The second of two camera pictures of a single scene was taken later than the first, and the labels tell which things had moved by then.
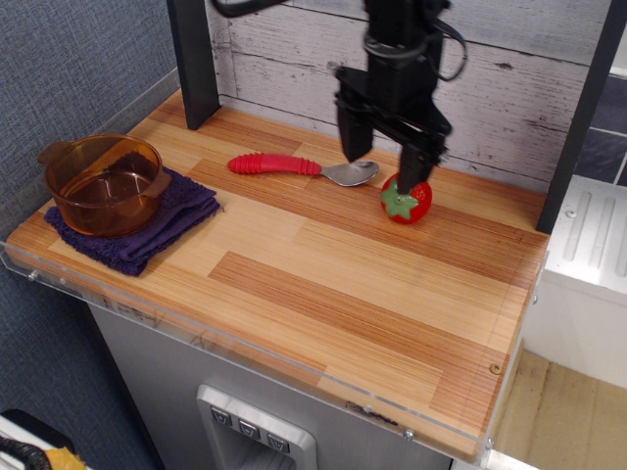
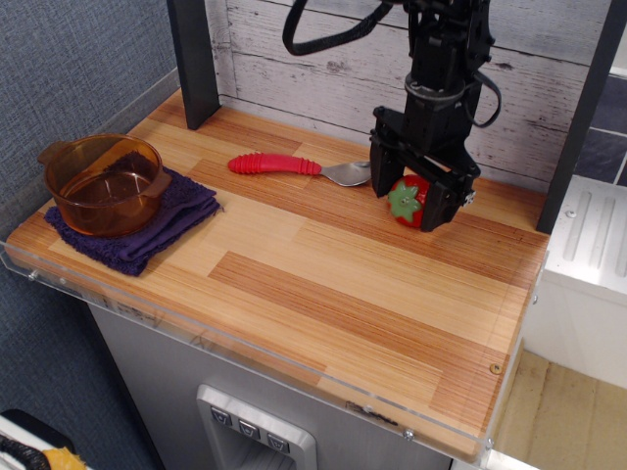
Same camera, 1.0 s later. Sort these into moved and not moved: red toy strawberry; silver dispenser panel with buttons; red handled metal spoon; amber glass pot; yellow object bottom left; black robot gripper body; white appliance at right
Moved: black robot gripper body
Not moved: red toy strawberry; amber glass pot; yellow object bottom left; red handled metal spoon; silver dispenser panel with buttons; white appliance at right
